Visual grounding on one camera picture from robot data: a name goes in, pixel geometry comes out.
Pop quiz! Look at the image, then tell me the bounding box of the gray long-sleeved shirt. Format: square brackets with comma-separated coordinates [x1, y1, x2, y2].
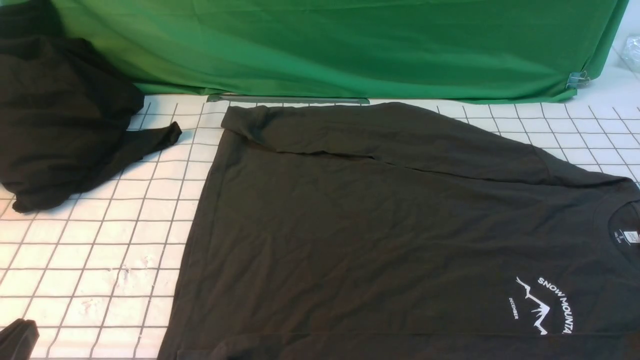
[157, 102, 640, 360]

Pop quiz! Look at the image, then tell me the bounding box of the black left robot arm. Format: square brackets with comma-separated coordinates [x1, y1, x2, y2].
[0, 318, 40, 360]

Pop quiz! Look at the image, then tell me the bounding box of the green backdrop cloth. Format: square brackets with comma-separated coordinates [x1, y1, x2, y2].
[53, 0, 629, 104]

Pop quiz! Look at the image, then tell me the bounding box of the black clothes pile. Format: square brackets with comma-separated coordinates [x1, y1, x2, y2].
[0, 0, 182, 214]

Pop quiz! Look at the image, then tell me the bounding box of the metal binder clip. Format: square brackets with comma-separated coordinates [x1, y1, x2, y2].
[566, 70, 591, 89]

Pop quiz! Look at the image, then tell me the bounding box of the clear plastic bag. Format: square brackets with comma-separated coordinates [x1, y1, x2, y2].
[621, 33, 640, 74]

